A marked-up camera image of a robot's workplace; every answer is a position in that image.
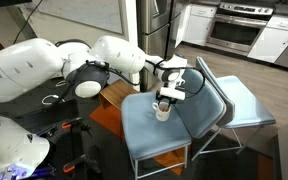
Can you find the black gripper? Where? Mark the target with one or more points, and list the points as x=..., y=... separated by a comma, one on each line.
x=170, y=93

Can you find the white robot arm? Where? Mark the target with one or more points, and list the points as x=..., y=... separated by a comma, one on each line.
x=85, y=68

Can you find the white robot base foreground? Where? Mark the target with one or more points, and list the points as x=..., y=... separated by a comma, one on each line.
x=21, y=151

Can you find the near light blue chair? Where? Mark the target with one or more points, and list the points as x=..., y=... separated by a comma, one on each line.
x=146, y=137

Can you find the light blue chair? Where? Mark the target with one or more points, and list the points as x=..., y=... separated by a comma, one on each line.
x=243, y=109
x=146, y=137

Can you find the far light blue chair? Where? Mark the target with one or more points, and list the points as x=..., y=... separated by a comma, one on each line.
x=243, y=109

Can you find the white ceramic mug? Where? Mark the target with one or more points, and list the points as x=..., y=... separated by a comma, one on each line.
x=162, y=111

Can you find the right wooden bent stool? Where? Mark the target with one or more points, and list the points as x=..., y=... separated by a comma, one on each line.
x=115, y=93

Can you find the stainless steel refrigerator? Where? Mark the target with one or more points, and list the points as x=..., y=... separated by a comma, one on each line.
x=157, y=25

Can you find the white kitchen cabinet left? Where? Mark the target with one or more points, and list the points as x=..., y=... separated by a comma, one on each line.
x=195, y=24

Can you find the white kitchen cabinet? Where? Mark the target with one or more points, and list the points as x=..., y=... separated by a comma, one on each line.
x=195, y=24
x=272, y=41

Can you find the upper orange black clamp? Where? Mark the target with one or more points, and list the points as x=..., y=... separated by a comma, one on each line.
x=78, y=122

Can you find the orange black clamp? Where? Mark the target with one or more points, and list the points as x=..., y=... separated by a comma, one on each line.
x=91, y=162
x=78, y=122

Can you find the stainless steel oven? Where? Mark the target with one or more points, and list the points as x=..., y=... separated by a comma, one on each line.
x=237, y=24

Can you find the lower orange black clamp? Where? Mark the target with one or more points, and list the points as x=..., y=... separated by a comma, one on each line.
x=91, y=162

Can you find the white kitchen cabinet right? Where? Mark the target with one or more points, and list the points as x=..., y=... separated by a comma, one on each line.
x=272, y=41

